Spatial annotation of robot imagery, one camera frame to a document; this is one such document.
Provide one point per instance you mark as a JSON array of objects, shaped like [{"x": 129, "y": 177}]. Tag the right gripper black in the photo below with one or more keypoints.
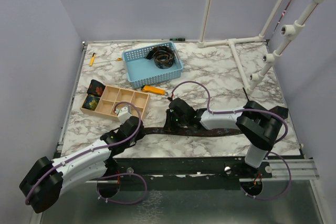
[{"x": 169, "y": 124}]

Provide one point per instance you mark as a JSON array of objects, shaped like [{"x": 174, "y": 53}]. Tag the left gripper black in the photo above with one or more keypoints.
[{"x": 140, "y": 134}]

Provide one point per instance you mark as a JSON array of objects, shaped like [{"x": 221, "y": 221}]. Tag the brown blue floral tie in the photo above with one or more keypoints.
[{"x": 255, "y": 122}]

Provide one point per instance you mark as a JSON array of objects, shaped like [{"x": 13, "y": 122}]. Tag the wooden compartment tray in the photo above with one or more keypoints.
[{"x": 110, "y": 101}]

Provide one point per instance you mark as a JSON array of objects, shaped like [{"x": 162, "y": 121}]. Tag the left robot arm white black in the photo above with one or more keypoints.
[{"x": 48, "y": 178}]

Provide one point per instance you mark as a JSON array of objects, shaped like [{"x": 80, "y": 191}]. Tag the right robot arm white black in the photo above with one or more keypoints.
[{"x": 258, "y": 149}]

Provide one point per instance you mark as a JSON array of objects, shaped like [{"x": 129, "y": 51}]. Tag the orange utility knife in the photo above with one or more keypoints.
[{"x": 153, "y": 90}]

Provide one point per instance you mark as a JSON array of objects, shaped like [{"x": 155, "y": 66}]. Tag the rolled blue yellow-leaf tie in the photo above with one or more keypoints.
[{"x": 91, "y": 102}]

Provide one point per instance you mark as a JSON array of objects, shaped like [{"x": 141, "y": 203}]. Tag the rolled dark red-leaf tie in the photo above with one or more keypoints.
[{"x": 96, "y": 88}]

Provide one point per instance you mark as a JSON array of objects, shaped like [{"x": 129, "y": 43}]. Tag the blue perforated plastic basket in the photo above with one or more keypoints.
[{"x": 141, "y": 71}]

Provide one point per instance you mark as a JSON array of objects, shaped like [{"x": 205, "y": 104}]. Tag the rolled black orange tie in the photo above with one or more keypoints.
[{"x": 163, "y": 57}]

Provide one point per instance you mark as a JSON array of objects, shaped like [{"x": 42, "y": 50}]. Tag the small yellow utility knife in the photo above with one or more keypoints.
[{"x": 92, "y": 59}]

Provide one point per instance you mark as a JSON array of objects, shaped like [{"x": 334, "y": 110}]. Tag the green black marker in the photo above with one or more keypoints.
[{"x": 177, "y": 39}]

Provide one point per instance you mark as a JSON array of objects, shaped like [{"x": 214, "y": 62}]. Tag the white PVC pipe rack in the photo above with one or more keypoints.
[{"x": 289, "y": 33}]

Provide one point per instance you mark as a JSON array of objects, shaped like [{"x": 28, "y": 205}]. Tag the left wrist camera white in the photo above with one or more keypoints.
[{"x": 123, "y": 114}]

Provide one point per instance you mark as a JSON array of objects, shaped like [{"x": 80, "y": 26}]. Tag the black mounting rail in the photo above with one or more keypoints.
[{"x": 192, "y": 173}]

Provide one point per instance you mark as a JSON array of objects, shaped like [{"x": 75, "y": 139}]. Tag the white PVC pipe frame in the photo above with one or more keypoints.
[{"x": 202, "y": 43}]

